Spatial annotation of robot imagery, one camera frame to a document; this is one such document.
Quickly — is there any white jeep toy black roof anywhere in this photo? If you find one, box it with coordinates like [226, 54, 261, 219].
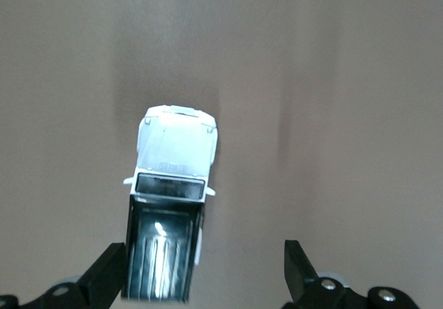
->
[120, 105, 219, 303]

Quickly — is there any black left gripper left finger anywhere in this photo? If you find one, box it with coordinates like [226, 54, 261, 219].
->
[0, 242, 127, 309]

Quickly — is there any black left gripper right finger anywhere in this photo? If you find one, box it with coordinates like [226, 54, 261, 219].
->
[282, 240, 422, 309]

